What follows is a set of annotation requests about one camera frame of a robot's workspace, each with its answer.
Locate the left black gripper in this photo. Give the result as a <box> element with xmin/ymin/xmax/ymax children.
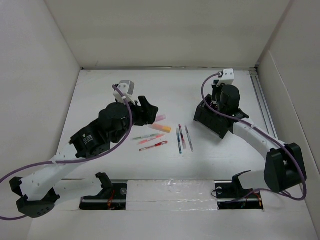
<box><xmin>112</xmin><ymin>96</ymin><xmax>158</xmax><ymax>144</ymax></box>

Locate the pink highlighter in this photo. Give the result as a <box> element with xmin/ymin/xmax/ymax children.
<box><xmin>155</xmin><ymin>114</ymin><xmax>167</xmax><ymax>122</ymax></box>

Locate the orange highlighter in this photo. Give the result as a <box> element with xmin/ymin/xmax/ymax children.
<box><xmin>148</xmin><ymin>123</ymin><xmax>172</xmax><ymax>133</ymax></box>

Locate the green gel pen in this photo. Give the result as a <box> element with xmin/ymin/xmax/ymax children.
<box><xmin>131</xmin><ymin>133</ymin><xmax>158</xmax><ymax>141</ymax></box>

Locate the pink gel pen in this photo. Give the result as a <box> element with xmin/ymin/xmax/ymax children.
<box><xmin>137</xmin><ymin>133</ymin><xmax>165</xmax><ymax>145</ymax></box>

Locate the black pen holder box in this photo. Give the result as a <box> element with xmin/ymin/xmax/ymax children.
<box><xmin>193</xmin><ymin>94</ymin><xmax>249</xmax><ymax>139</ymax></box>

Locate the blue gel pen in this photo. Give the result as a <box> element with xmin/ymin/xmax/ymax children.
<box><xmin>176</xmin><ymin>128</ymin><xmax>182</xmax><ymax>155</ymax></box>

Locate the grey gel pen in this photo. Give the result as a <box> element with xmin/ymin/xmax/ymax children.
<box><xmin>184</xmin><ymin>125</ymin><xmax>194</xmax><ymax>153</ymax></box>

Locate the dark red gel pen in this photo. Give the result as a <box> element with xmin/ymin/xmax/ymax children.
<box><xmin>178</xmin><ymin>124</ymin><xmax>187</xmax><ymax>150</ymax></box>

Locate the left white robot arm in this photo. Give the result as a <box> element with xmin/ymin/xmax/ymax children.
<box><xmin>9</xmin><ymin>96</ymin><xmax>159</xmax><ymax>219</ymax></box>

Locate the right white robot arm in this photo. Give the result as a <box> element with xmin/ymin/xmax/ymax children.
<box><xmin>210</xmin><ymin>81</ymin><xmax>307</xmax><ymax>196</ymax></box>

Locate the white foam block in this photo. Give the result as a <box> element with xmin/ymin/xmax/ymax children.
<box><xmin>126</xmin><ymin>179</ymin><xmax>218</xmax><ymax>212</ymax></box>

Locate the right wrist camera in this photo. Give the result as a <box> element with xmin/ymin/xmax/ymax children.
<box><xmin>212</xmin><ymin>68</ymin><xmax>235</xmax><ymax>87</ymax></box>

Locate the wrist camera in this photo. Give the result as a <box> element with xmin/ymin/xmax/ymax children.
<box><xmin>113</xmin><ymin>80</ymin><xmax>136</xmax><ymax>105</ymax></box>
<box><xmin>212</xmin><ymin>68</ymin><xmax>235</xmax><ymax>87</ymax></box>

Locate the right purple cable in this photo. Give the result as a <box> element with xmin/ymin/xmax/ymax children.
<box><xmin>201</xmin><ymin>72</ymin><xmax>308</xmax><ymax>202</ymax></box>

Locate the purple cable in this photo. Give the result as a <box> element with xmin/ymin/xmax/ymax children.
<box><xmin>201</xmin><ymin>72</ymin><xmax>308</xmax><ymax>202</ymax></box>
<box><xmin>0</xmin><ymin>84</ymin><xmax>133</xmax><ymax>221</ymax></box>

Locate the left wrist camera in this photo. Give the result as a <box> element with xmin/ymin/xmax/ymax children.
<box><xmin>113</xmin><ymin>80</ymin><xmax>136</xmax><ymax>105</ymax></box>

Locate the aluminium rail right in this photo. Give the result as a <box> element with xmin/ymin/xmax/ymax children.
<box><xmin>249</xmin><ymin>68</ymin><xmax>278</xmax><ymax>139</ymax></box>

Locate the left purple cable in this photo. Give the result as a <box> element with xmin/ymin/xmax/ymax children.
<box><xmin>0</xmin><ymin>84</ymin><xmax>133</xmax><ymax>221</ymax></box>

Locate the front mounting rail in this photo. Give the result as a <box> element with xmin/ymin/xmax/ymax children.
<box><xmin>79</xmin><ymin>180</ymin><xmax>264</xmax><ymax>211</ymax></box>

